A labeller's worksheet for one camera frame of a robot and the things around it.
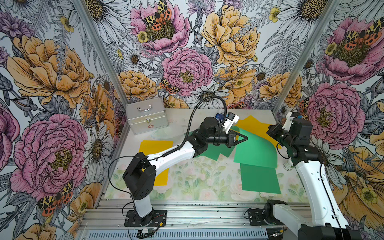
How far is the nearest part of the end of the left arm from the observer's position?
60cm

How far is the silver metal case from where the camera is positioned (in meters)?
1.01

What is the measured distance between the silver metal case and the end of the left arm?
0.47m
